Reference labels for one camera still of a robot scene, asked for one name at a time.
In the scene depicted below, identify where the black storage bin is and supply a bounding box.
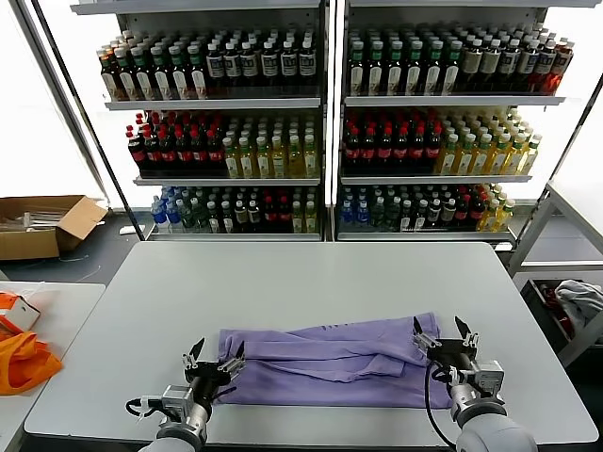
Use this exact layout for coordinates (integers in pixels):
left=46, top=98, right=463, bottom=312
left=521, top=278, right=603, bottom=354

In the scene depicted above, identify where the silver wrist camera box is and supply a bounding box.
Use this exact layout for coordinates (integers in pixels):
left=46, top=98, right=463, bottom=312
left=159, top=385, right=194, bottom=420
left=470, top=360, right=506, bottom=395

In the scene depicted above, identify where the dark slanted frame post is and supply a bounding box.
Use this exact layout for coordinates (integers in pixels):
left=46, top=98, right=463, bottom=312
left=30, top=0, right=147, bottom=241
left=511, top=74, right=603, bottom=258

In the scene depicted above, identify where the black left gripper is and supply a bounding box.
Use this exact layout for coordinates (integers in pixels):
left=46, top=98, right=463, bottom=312
left=182, top=337, right=247, bottom=401

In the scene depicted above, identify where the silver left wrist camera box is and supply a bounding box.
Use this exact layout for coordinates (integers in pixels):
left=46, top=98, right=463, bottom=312
left=159, top=385, right=194, bottom=420

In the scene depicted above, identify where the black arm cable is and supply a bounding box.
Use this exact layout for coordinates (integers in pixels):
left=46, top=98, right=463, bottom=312
left=123, top=397, right=164, bottom=421
left=423, top=364, right=453, bottom=448

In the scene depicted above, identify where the red garment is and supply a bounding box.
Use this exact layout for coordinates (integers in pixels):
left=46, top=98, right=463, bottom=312
left=541, top=282, right=575, bottom=339

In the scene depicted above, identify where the orange fabric bag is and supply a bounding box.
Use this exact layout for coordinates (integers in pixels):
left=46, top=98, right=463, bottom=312
left=0, top=290, right=64, bottom=396

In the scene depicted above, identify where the dark bottle beige label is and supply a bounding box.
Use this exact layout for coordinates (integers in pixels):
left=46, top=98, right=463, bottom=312
left=480, top=39, right=501, bottom=91
left=461, top=39, right=484, bottom=91

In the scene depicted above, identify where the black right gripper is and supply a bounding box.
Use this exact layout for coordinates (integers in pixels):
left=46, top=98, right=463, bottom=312
left=412, top=315, right=481, bottom=376

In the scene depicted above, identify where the dark tea bottle green label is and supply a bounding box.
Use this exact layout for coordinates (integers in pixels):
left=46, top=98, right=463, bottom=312
left=366, top=40, right=386, bottom=95
left=168, top=44, right=189, bottom=101
left=149, top=44, right=171, bottom=101
left=347, top=40, right=367, bottom=95
left=424, top=40, right=445, bottom=95
left=385, top=40, right=406, bottom=95
left=130, top=45, right=153, bottom=102
left=443, top=40, right=464, bottom=95
left=187, top=43, right=208, bottom=100
left=114, top=46, right=136, bottom=102
left=405, top=40, right=426, bottom=95

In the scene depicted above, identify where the small white carton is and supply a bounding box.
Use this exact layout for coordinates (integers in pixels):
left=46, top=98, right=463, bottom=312
left=0, top=297, right=42, bottom=331

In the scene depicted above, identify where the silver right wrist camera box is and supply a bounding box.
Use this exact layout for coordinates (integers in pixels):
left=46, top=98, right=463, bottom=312
left=470, top=360, right=506, bottom=395

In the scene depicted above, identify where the grey white garment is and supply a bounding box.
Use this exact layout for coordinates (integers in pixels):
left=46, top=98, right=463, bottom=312
left=554, top=280, right=603, bottom=331

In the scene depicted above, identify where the purple t-shirt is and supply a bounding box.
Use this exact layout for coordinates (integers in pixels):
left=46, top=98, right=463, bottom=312
left=217, top=311, right=456, bottom=410

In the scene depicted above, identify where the white packing material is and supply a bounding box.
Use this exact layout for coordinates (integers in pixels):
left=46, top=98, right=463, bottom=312
left=0, top=210, right=72, bottom=233

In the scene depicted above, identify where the grey metal frame cart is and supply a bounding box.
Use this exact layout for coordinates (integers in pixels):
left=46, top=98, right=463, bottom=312
left=507, top=181, right=603, bottom=369

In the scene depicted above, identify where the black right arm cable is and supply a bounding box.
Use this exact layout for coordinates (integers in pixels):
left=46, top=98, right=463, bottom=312
left=423, top=364, right=453, bottom=448

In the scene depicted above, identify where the brown tea bottle white label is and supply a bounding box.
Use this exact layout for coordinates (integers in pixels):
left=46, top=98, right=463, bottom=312
left=98, top=49, right=119, bottom=102

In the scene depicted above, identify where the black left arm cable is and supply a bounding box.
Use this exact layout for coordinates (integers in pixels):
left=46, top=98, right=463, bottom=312
left=123, top=397, right=164, bottom=421

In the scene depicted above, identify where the dark bottle blue-white label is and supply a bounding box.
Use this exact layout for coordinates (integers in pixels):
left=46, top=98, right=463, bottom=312
left=239, top=40, right=259, bottom=89
left=534, top=39, right=557, bottom=93
left=298, top=40, right=318, bottom=88
left=205, top=41, right=226, bottom=89
left=498, top=39, right=520, bottom=91
left=516, top=39, right=539, bottom=91
left=279, top=40, right=299, bottom=89
left=222, top=40, right=242, bottom=89
left=260, top=40, right=280, bottom=89

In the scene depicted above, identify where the grey metal shelf unit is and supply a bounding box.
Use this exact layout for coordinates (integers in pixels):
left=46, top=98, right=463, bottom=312
left=70, top=0, right=332, bottom=242
left=334, top=0, right=603, bottom=246

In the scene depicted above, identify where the red drink bottle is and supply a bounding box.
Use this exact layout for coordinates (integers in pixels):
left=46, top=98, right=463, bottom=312
left=548, top=40, right=575, bottom=94

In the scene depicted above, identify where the brown cardboard box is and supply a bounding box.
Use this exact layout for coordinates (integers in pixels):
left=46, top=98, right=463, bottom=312
left=0, top=195, right=110, bottom=261

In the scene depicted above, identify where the crumpled clear plastic wrap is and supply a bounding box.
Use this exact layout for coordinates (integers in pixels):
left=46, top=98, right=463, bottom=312
left=13, top=281, right=47, bottom=301

